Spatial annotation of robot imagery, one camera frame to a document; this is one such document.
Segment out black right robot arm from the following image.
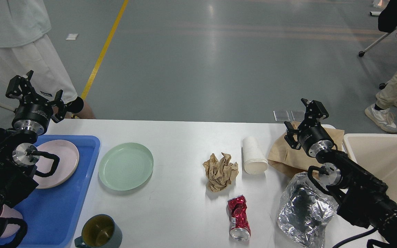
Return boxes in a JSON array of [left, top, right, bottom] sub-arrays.
[[285, 98, 397, 248]]

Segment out person in white shorts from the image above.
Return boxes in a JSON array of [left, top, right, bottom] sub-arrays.
[[0, 0, 95, 119]]

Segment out beige plastic bin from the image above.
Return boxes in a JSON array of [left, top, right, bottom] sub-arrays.
[[343, 134, 397, 203]]

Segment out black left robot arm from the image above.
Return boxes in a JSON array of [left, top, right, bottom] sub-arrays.
[[0, 70, 67, 248]]

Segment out white paper cup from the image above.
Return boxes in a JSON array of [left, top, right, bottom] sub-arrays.
[[242, 136, 269, 175]]

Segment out pink mug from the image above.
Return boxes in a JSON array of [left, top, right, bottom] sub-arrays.
[[0, 205, 23, 239]]

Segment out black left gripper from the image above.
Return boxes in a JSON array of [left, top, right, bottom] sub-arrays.
[[5, 70, 67, 135]]

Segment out metal floor plates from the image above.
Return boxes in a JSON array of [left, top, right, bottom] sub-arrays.
[[273, 110, 305, 122]]

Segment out person in beige trousers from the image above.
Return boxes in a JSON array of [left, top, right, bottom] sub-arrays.
[[364, 72, 397, 133]]

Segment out crushed red soda can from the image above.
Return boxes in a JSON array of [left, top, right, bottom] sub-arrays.
[[227, 195, 252, 241]]

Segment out blue plastic tray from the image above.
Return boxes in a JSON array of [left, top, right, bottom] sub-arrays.
[[15, 135, 101, 248]]

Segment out silver foil bag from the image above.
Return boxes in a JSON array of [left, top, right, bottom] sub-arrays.
[[277, 172, 338, 248]]

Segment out pink plate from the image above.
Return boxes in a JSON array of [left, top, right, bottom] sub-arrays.
[[33, 139, 79, 189]]

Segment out dark teal mug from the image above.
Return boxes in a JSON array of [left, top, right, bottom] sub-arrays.
[[74, 214, 123, 248]]

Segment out light green plate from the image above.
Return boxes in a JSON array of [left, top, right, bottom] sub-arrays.
[[98, 143, 153, 191]]

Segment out brown paper bag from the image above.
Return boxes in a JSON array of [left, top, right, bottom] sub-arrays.
[[267, 121, 345, 178]]

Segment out crumpled brown paper ball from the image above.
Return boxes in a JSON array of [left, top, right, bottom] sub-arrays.
[[203, 153, 238, 193]]

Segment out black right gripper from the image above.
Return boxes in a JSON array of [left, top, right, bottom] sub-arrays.
[[284, 98, 335, 157]]

